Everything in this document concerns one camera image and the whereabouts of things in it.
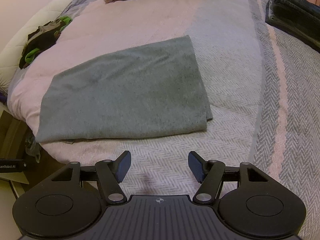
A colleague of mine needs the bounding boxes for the dark folded jeans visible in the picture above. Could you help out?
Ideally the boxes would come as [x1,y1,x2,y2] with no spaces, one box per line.
[265,0,319,51]

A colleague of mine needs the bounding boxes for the grey herringbone striped blanket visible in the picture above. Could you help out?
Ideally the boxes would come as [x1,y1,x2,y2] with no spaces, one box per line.
[57,0,320,240]

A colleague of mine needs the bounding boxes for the black and green garment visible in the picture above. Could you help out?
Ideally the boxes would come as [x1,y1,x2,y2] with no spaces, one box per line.
[19,16,72,69]

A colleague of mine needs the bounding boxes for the black labelled device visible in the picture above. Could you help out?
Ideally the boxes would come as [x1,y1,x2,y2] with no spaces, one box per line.
[0,159,30,173]

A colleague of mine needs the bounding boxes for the grey towel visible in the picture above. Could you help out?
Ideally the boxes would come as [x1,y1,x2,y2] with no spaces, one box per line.
[36,36,213,143]

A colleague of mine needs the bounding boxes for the pink quilted bedspread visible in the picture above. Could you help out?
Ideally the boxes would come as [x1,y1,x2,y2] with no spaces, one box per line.
[7,0,251,165]

